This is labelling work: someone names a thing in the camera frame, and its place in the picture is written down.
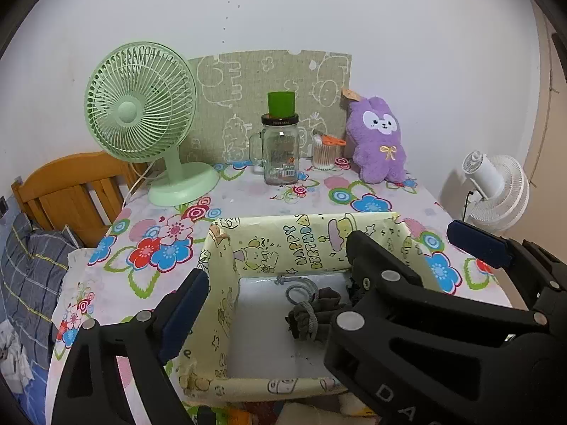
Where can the yellow cartoon storage box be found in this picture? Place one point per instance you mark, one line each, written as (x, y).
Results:
(274, 248)

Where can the purple plush bunny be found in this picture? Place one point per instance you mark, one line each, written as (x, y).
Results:
(376, 150)

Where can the green printed board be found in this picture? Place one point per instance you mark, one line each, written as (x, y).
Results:
(248, 79)

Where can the wooden bed headboard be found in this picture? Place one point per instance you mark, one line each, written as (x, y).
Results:
(62, 186)

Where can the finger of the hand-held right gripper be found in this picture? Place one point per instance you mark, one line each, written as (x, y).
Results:
(478, 243)
(367, 261)

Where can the white fan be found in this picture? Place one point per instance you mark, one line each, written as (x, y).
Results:
(500, 190)

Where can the floral tablecloth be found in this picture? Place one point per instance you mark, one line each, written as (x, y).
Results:
(239, 199)

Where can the clear cotton swab container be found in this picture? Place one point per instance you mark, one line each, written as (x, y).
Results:
(323, 157)

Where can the green plastic cup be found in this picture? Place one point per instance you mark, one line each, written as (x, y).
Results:
(281, 102)

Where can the small orange scissors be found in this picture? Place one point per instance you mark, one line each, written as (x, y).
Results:
(334, 140)

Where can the blue bed sheet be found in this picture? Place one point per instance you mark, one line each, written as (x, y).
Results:
(31, 407)

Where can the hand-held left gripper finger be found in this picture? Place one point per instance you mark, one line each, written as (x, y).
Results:
(186, 314)

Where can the dark wall socket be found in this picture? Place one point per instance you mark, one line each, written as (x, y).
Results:
(2, 206)

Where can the blue plaid pillow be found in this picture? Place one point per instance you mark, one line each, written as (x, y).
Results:
(31, 274)

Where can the white crumpled cloth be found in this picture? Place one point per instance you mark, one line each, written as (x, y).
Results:
(15, 354)

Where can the glass jar mug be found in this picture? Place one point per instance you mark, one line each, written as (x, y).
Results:
(279, 159)

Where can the green desk fan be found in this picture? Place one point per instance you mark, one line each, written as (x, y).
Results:
(133, 110)

